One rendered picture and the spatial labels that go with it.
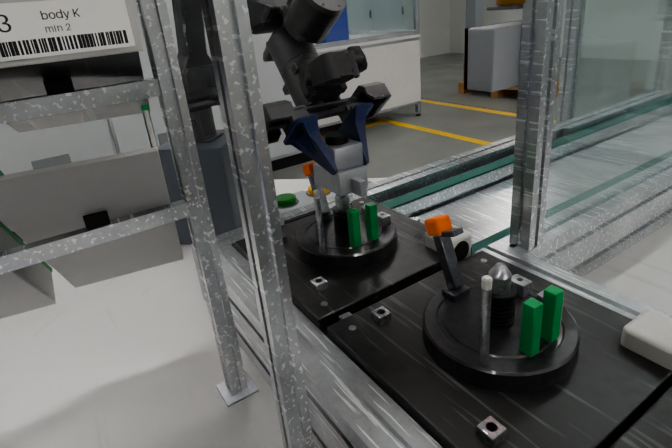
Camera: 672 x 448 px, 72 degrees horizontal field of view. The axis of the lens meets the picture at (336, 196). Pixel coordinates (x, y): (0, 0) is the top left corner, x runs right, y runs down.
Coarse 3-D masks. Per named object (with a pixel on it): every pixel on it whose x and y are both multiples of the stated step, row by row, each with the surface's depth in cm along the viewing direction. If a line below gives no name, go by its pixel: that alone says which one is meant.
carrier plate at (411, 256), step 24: (312, 216) 74; (240, 240) 69; (288, 240) 67; (408, 240) 64; (288, 264) 61; (384, 264) 59; (408, 264) 58; (432, 264) 58; (336, 288) 55; (360, 288) 54; (384, 288) 54; (312, 312) 51; (336, 312) 51
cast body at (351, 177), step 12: (336, 132) 60; (336, 144) 58; (348, 144) 58; (360, 144) 58; (336, 156) 57; (348, 156) 58; (360, 156) 59; (348, 168) 58; (360, 168) 58; (324, 180) 60; (336, 180) 58; (348, 180) 58; (360, 180) 57; (336, 192) 59; (348, 192) 58; (360, 192) 57
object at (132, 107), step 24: (0, 72) 34; (24, 72) 35; (48, 72) 36; (72, 72) 37; (96, 72) 38; (120, 72) 39; (0, 96) 38; (24, 96) 39; (24, 120) 45; (48, 120) 46; (72, 120) 48
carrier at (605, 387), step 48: (432, 288) 53; (480, 288) 49; (528, 288) 47; (336, 336) 47; (384, 336) 46; (432, 336) 43; (480, 336) 38; (528, 336) 39; (576, 336) 41; (624, 336) 42; (384, 384) 41; (432, 384) 40; (480, 384) 39; (528, 384) 38; (576, 384) 39; (624, 384) 38; (432, 432) 36; (528, 432) 35; (576, 432) 34
